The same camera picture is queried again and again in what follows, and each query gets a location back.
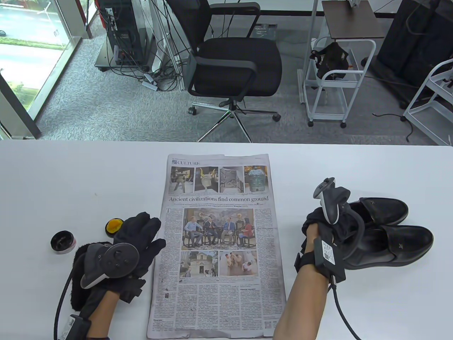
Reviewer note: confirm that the white metal pole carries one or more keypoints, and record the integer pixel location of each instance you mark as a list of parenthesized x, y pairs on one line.
[(309, 39)]

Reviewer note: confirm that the grey power strip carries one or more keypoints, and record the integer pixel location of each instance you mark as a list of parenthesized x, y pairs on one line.
[(150, 84)]

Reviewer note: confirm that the printed newspaper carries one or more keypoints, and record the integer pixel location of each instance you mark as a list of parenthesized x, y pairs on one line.
[(219, 301)]

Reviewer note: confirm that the black cabinet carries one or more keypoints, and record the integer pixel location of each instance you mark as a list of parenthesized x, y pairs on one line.
[(417, 42)]

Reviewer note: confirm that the grey motion controller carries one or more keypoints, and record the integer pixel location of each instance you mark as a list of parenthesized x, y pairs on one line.
[(116, 260), (331, 209)]

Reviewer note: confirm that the white metal frame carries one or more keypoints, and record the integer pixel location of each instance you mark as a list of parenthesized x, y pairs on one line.
[(170, 46)]

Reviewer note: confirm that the round black shoe polish tin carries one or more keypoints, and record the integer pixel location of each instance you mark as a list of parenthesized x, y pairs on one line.
[(63, 242)]

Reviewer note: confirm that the black fuzzy cloth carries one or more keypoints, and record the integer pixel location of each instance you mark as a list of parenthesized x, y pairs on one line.
[(79, 294)]

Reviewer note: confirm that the glass window with frame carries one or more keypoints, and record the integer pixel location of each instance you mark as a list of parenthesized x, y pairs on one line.
[(35, 21)]

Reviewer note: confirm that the dark wheeled platform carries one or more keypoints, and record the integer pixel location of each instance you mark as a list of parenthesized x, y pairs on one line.
[(106, 60)]

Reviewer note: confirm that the black leather loafer shoe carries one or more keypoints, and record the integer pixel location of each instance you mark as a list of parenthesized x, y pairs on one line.
[(385, 209), (407, 244)]

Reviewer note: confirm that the black computer tower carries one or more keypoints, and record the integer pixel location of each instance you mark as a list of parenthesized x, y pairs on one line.
[(122, 35)]

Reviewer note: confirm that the brown top side table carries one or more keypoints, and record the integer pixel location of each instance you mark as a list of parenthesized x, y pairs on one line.
[(350, 21)]

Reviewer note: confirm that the person's right forearm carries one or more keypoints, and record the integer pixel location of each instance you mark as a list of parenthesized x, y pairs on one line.
[(300, 304)]

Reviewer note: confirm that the white tiered rolling cart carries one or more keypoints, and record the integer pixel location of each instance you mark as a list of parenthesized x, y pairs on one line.
[(430, 118)]

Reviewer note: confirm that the white mesh rolling cart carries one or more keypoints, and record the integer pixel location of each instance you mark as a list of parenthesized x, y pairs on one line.
[(327, 116)]

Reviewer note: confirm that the person's right hand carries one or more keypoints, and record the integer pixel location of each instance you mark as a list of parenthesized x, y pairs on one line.
[(313, 219)]

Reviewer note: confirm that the black bag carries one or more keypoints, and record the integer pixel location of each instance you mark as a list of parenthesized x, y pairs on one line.
[(331, 58)]

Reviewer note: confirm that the person's left forearm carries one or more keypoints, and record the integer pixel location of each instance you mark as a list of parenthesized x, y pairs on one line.
[(102, 315)]

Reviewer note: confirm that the black office chair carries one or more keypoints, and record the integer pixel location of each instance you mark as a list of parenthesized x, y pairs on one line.
[(237, 60)]

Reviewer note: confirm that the person's left hand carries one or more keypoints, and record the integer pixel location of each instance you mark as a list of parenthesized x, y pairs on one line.
[(141, 230)]

